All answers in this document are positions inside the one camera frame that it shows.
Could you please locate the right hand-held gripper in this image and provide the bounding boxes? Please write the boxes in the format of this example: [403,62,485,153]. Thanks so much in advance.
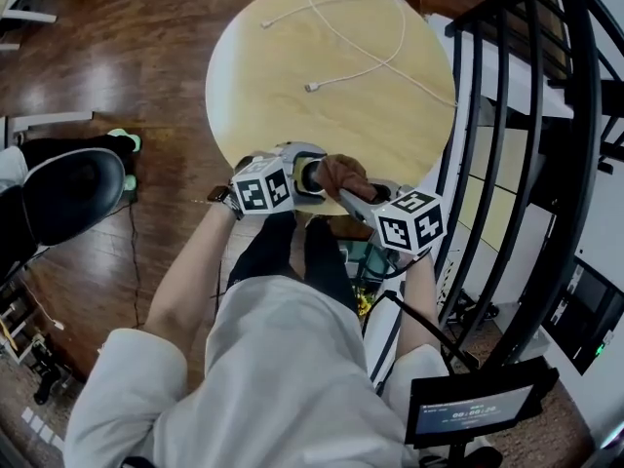
[338,179,448,254]

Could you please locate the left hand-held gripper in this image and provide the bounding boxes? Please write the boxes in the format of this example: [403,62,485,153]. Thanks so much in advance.
[229,140,329,215]

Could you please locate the white and black camera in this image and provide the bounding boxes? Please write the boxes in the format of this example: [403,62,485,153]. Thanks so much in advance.
[294,155,327,198]

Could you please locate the brown cloth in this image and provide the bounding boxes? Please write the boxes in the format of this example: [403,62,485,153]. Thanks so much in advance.
[313,152,379,204]

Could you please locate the person's right forearm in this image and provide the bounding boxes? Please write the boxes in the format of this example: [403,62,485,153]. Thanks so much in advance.
[396,251,441,356]

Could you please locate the person's left forearm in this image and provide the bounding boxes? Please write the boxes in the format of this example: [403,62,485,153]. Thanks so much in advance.
[142,202,241,334]

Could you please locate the green storage box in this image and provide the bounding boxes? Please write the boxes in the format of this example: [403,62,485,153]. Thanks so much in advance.
[340,241,392,283]

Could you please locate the round wooden side table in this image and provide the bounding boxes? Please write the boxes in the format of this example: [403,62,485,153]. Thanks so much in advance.
[204,0,459,218]

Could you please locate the wristwatch with metal band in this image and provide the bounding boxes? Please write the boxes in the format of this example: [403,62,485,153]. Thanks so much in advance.
[208,184,246,221]

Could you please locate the person's black trousers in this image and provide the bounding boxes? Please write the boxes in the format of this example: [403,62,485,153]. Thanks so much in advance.
[225,209,361,312]

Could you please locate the yellow sunflower bunch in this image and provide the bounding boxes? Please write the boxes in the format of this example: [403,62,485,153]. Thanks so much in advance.
[356,287,377,319]

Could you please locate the white power strip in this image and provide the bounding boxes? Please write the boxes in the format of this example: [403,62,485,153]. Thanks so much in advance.
[435,248,462,312]

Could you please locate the person's white shirt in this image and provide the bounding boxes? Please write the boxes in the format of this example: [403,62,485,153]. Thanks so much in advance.
[62,275,450,468]

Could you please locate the grey cardboard box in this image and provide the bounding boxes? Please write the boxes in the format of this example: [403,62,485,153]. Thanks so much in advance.
[530,324,563,356]

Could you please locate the black metal stair railing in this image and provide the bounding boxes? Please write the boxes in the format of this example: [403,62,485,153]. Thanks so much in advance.
[432,0,624,375]

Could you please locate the black tablet display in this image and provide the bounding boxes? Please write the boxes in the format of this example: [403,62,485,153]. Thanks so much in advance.
[404,355,561,449]

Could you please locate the black office chair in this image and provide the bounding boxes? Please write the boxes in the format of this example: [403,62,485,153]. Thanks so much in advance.
[0,147,128,263]

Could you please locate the black equipment case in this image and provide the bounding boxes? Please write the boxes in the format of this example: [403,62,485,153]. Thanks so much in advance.
[540,255,624,375]

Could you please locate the white desk base bar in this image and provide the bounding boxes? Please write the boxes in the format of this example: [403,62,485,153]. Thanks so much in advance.
[8,110,95,134]

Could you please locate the black tablet stand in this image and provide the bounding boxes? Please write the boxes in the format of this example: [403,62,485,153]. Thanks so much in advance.
[413,439,503,468]

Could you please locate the white-legged wooden desk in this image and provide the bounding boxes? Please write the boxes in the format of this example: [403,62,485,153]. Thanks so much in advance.
[0,0,59,52]

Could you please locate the white charging cable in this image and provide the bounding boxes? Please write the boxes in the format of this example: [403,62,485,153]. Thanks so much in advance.
[259,0,459,109]

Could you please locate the thick black cable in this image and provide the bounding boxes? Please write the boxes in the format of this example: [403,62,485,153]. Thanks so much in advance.
[374,290,470,371]

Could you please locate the thin white cable with plug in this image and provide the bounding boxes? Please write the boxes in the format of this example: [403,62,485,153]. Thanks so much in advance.
[35,303,66,332]

